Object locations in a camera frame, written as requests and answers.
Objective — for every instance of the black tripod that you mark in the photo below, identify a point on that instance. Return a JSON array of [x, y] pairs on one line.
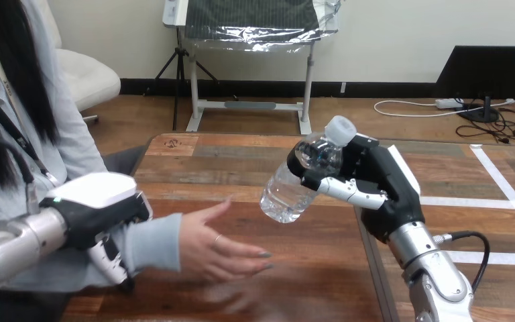
[[178, 58]]

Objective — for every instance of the foil sheet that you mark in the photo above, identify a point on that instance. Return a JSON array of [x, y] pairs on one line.
[[257, 33]]

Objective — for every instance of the white desk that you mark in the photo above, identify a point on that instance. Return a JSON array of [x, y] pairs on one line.
[[248, 105]]

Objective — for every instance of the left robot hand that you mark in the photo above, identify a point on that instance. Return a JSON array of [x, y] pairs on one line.
[[93, 209]]

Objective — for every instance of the person's forearm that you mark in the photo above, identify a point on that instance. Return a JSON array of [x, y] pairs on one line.
[[155, 242]]

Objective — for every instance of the dark screen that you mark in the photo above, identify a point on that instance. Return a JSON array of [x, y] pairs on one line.
[[493, 71]]

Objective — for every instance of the person's hand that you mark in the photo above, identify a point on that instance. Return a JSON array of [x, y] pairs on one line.
[[208, 249]]

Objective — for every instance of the person's body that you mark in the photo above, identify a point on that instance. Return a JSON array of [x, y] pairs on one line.
[[26, 89]]

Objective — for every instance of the clear water bottle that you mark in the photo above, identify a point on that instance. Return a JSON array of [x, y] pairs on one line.
[[286, 195]]

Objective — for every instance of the white cushioned chair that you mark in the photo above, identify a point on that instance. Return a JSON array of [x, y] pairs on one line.
[[86, 75]]

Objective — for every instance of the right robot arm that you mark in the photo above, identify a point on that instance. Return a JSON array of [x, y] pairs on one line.
[[435, 275]]

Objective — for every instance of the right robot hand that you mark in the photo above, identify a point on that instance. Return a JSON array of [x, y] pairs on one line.
[[386, 186]]

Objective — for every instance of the white power strip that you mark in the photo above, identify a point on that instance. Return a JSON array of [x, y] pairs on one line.
[[448, 103]]

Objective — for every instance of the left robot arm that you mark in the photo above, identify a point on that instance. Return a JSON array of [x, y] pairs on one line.
[[13, 249]]

